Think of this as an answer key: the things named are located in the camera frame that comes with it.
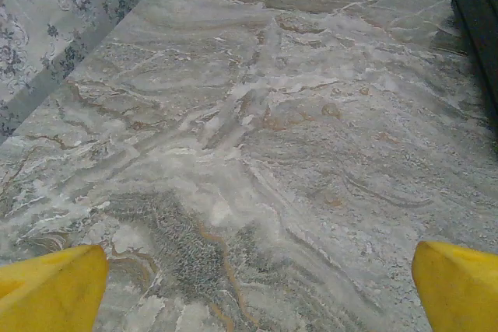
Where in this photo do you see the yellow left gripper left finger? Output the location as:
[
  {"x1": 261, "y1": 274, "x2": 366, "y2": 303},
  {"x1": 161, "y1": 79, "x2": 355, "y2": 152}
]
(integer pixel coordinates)
[{"x1": 0, "y1": 244, "x2": 110, "y2": 332}]

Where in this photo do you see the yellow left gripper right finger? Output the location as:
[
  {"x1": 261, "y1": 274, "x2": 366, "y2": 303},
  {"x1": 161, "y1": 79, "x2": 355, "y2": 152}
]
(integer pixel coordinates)
[{"x1": 411, "y1": 241, "x2": 498, "y2": 332}]

